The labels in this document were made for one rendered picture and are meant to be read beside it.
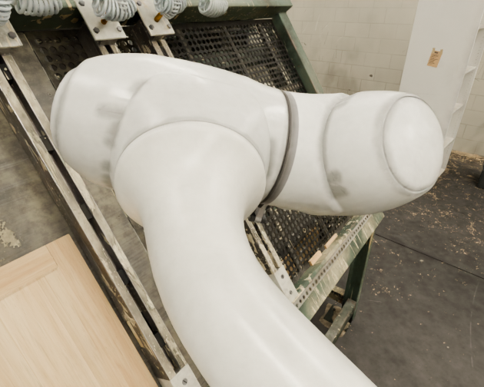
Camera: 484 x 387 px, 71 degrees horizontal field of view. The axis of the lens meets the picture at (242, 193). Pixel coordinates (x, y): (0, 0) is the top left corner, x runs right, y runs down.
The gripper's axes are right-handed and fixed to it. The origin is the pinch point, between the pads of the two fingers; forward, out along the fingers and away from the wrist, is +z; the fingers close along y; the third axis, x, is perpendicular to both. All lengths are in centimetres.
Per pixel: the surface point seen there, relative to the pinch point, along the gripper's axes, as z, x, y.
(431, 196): 226, -289, 71
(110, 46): 43, 33, 39
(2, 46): 27, 52, 24
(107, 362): 30, 15, -44
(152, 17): 47, 23, 54
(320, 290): 60, -60, -24
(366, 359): 113, -131, -67
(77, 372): 27, 21, -45
